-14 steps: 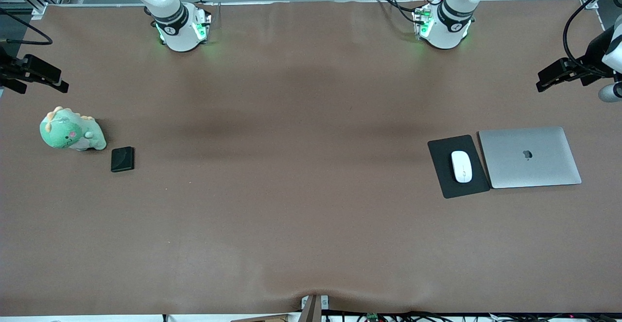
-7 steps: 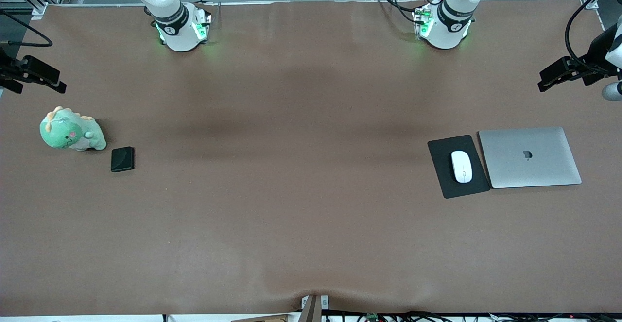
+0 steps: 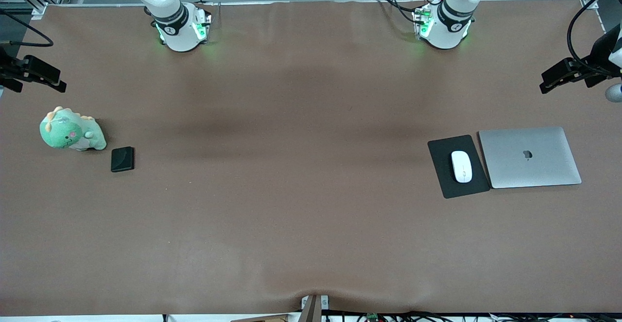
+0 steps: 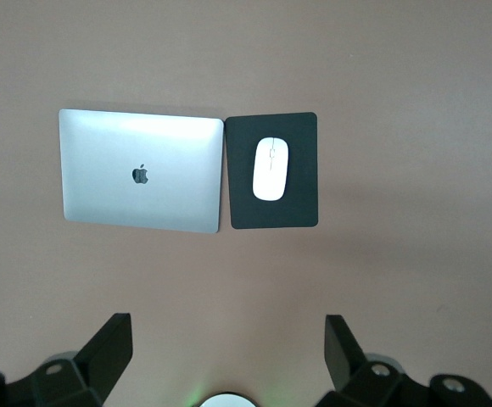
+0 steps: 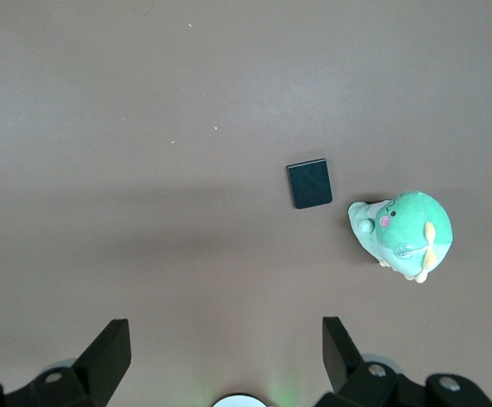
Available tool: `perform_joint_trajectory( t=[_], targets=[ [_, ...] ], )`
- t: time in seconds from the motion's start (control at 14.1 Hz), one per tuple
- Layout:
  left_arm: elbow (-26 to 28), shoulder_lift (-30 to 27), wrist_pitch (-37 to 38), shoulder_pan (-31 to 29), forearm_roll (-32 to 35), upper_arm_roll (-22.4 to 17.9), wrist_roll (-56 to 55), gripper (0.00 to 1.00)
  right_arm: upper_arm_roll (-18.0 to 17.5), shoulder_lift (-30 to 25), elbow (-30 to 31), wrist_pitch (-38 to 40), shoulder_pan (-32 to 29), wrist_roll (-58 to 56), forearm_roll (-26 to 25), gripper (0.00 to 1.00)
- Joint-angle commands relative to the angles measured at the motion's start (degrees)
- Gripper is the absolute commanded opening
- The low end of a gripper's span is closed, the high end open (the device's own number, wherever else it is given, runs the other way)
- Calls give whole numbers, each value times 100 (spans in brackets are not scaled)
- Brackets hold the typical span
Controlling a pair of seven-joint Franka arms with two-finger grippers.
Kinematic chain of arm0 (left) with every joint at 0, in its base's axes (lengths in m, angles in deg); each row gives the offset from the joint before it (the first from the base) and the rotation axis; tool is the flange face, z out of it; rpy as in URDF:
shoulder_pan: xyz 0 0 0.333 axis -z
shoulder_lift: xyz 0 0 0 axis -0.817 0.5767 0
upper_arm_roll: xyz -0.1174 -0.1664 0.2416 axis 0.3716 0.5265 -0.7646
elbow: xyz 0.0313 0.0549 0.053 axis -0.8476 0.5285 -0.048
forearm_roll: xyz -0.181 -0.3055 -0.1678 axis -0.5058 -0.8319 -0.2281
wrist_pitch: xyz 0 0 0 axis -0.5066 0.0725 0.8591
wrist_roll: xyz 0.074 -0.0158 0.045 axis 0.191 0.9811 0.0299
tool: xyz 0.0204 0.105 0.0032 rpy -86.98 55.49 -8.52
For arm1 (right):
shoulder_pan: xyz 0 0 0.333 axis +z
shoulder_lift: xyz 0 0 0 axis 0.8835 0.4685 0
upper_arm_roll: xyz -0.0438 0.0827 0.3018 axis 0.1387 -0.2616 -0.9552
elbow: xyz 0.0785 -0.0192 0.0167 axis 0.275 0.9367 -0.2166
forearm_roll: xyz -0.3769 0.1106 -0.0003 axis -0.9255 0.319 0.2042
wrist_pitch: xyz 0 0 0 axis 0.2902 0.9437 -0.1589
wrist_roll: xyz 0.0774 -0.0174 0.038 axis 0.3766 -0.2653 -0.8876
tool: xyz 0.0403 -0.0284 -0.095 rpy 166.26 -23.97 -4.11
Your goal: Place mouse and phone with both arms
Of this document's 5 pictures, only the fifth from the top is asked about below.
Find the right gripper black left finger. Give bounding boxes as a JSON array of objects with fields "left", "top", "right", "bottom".
[{"left": 0, "top": 318, "right": 131, "bottom": 407}]

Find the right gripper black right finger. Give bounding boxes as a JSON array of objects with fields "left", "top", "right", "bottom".
[{"left": 313, "top": 316, "right": 492, "bottom": 407}]

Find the black phone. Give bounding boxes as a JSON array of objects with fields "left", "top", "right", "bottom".
[{"left": 286, "top": 158, "right": 334, "bottom": 210}]

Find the green dinosaur plush toy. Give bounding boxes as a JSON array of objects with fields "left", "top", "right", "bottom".
[{"left": 347, "top": 190, "right": 454, "bottom": 284}]

